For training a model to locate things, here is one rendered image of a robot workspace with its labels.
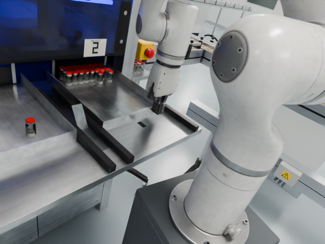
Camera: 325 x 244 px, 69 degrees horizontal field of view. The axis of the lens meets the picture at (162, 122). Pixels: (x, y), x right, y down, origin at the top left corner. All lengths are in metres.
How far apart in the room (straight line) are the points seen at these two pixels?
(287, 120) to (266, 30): 1.84
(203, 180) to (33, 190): 0.33
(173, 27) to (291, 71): 0.40
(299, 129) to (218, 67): 1.82
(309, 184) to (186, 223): 1.14
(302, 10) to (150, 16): 0.33
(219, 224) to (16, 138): 0.50
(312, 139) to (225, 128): 1.75
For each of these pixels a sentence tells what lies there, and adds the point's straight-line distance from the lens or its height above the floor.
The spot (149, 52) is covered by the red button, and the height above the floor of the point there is 1.00.
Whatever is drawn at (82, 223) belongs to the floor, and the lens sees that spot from 1.55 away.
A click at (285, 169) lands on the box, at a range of 1.54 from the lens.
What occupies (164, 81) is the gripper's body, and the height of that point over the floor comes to 1.03.
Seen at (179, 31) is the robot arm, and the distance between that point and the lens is 0.66.
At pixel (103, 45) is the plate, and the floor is 1.03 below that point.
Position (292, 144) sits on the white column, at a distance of 2.18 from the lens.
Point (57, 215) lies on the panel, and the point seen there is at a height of 0.19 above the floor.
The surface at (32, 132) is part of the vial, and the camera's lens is 0.66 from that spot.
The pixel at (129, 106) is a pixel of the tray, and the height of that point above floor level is 0.88.
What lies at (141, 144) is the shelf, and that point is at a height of 0.88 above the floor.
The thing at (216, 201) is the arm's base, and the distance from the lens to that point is 0.48.
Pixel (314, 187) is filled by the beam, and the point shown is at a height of 0.51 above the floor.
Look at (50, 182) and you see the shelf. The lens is 0.56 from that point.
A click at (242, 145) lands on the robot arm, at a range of 0.40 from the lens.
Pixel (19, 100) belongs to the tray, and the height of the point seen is 0.88.
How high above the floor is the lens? 1.30
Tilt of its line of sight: 32 degrees down
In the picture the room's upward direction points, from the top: 16 degrees clockwise
